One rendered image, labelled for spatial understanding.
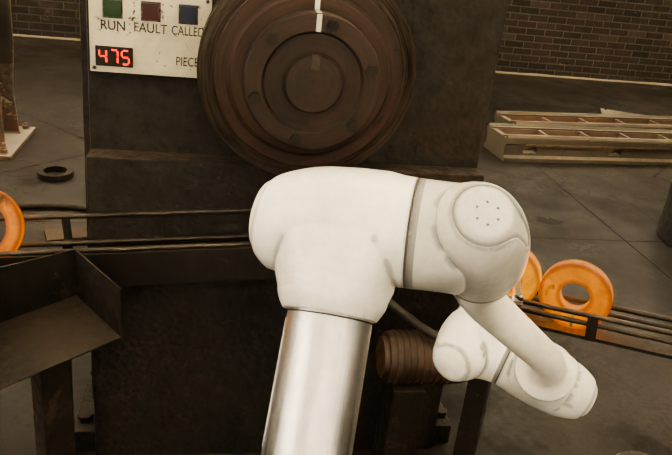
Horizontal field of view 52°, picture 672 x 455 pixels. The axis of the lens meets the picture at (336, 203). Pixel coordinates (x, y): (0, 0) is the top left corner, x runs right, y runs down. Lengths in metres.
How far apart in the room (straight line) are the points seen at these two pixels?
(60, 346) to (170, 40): 0.69
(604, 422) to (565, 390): 1.26
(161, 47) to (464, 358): 0.93
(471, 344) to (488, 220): 0.57
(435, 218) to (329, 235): 0.12
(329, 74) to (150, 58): 0.43
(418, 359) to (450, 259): 0.93
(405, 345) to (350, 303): 0.91
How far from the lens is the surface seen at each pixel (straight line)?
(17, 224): 1.73
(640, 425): 2.60
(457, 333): 1.29
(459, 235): 0.73
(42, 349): 1.50
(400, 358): 1.66
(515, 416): 2.44
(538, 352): 1.15
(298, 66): 1.41
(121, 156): 1.68
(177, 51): 1.63
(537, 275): 1.61
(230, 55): 1.47
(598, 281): 1.60
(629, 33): 8.92
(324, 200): 0.78
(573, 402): 1.32
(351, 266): 0.76
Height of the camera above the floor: 1.43
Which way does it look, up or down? 22 degrees down
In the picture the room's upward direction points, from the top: 6 degrees clockwise
